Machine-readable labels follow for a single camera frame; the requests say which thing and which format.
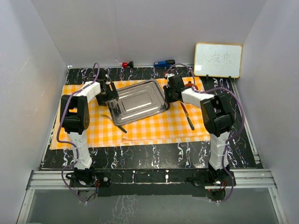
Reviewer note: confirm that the aluminium frame rail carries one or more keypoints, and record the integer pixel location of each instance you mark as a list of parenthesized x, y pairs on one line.
[(244, 179)]

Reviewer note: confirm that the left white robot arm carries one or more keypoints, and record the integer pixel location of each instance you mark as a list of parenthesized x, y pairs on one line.
[(74, 122)]

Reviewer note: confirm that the blue marker pen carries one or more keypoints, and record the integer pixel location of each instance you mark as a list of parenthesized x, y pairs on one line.
[(164, 64)]

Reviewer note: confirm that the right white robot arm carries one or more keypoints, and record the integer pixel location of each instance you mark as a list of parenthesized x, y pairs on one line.
[(217, 119)]

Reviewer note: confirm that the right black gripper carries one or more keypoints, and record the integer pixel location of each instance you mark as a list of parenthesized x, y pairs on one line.
[(166, 88)]

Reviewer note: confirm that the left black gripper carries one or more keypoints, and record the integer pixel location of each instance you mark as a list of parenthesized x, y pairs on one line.
[(112, 95)]

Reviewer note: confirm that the silver metal tray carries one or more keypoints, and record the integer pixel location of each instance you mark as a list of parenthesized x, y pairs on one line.
[(138, 101)]

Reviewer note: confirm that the red black knob tool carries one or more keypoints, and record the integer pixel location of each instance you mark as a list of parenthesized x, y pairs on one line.
[(128, 65)]

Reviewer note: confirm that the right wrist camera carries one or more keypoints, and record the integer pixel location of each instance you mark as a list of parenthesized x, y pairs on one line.
[(167, 75)]

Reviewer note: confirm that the silver fork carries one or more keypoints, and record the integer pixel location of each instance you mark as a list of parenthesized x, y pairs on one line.
[(120, 127)]

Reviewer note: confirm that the orange translucent cup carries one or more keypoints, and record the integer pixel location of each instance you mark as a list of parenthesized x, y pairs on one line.
[(191, 85)]

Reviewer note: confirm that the black handled table knife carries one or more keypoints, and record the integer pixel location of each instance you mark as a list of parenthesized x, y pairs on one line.
[(187, 116)]

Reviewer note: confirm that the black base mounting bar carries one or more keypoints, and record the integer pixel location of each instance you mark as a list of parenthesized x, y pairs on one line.
[(146, 182)]

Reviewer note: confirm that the small whiteboard yellow frame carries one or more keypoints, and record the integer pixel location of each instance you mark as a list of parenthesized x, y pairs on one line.
[(217, 60)]

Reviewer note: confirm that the yellow checkered tablecloth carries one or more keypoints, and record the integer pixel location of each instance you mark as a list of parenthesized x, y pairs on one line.
[(171, 126)]

